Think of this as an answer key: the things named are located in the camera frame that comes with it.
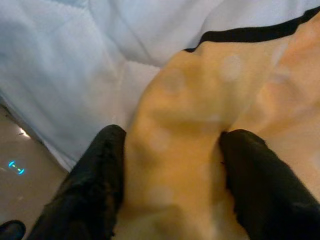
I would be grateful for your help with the white quilted mattress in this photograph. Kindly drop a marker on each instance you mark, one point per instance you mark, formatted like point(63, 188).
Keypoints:
point(75, 62)

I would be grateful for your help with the black robot foot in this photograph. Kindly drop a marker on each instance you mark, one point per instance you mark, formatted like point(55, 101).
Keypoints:
point(11, 231)

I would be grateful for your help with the yellow duck print blanket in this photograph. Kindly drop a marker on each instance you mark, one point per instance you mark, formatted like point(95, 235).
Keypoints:
point(200, 100)

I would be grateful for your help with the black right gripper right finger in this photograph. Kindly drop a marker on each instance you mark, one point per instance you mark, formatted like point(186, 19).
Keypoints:
point(267, 195)

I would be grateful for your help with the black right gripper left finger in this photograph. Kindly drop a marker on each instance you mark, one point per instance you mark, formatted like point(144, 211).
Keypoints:
point(92, 187)

